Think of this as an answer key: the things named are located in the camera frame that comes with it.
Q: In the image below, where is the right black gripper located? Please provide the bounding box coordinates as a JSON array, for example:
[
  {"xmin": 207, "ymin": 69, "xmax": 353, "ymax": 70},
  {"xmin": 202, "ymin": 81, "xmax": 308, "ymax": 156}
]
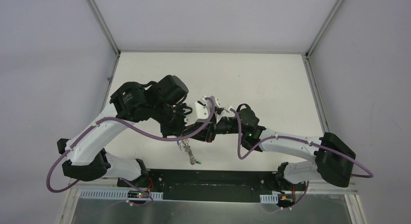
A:
[{"xmin": 182, "ymin": 109, "xmax": 245, "ymax": 143}]

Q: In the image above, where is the round metal keyring disc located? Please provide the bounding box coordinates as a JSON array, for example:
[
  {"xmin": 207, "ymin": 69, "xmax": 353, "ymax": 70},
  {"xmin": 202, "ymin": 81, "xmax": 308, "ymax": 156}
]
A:
[{"xmin": 177, "ymin": 139, "xmax": 198, "ymax": 165}]

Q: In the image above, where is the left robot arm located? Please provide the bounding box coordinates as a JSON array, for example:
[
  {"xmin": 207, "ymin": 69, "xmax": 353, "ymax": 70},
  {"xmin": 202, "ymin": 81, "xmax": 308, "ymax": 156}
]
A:
[{"xmin": 58, "ymin": 75, "xmax": 192, "ymax": 187}]

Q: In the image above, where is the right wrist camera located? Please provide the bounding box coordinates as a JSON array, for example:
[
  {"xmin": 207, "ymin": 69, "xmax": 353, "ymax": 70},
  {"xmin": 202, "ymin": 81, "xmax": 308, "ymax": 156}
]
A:
[{"xmin": 214, "ymin": 97, "xmax": 232, "ymax": 116}]

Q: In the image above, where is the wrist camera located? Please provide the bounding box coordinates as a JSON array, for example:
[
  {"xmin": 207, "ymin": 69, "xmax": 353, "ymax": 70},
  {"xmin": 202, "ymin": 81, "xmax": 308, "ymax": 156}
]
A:
[
  {"xmin": 214, "ymin": 97, "xmax": 232, "ymax": 116},
  {"xmin": 186, "ymin": 96, "xmax": 213, "ymax": 125}
]

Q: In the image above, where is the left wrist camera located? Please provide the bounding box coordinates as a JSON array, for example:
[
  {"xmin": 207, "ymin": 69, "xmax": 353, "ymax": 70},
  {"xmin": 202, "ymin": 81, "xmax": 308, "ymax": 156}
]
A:
[{"xmin": 186, "ymin": 96, "xmax": 213, "ymax": 125}]

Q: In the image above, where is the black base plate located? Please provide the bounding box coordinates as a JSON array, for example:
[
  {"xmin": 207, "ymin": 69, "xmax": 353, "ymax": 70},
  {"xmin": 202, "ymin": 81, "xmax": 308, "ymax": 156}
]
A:
[{"xmin": 132, "ymin": 169, "xmax": 306, "ymax": 203}]

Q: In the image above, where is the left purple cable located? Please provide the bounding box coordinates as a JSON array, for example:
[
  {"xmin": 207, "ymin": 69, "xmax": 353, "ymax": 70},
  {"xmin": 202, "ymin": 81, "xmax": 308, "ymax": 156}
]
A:
[{"xmin": 46, "ymin": 96, "xmax": 216, "ymax": 193}]

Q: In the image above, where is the purple cable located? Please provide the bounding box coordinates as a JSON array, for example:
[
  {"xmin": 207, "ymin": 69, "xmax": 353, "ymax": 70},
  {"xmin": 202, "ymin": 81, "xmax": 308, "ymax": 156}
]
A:
[
  {"xmin": 46, "ymin": 96, "xmax": 216, "ymax": 193},
  {"xmin": 229, "ymin": 107, "xmax": 374, "ymax": 179}
]

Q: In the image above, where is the right white cable duct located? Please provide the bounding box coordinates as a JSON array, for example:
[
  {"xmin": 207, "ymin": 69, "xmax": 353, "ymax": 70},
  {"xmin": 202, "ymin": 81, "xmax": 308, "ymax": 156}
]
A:
[{"xmin": 259, "ymin": 194, "xmax": 278, "ymax": 204}]

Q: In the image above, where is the white cable duct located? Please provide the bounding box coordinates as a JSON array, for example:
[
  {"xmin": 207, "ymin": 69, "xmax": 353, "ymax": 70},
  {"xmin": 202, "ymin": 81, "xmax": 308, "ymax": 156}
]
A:
[
  {"xmin": 79, "ymin": 189, "xmax": 151, "ymax": 201},
  {"xmin": 259, "ymin": 194, "xmax": 278, "ymax": 204}
]

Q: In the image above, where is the left white cable duct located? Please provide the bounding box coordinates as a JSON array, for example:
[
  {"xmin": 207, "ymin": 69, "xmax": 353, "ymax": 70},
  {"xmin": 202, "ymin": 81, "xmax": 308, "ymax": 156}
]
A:
[{"xmin": 79, "ymin": 189, "xmax": 151, "ymax": 201}]

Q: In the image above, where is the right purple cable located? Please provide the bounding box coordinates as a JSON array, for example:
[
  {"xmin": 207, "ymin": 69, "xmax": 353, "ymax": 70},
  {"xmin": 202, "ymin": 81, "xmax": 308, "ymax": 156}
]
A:
[{"xmin": 229, "ymin": 107, "xmax": 374, "ymax": 179}]

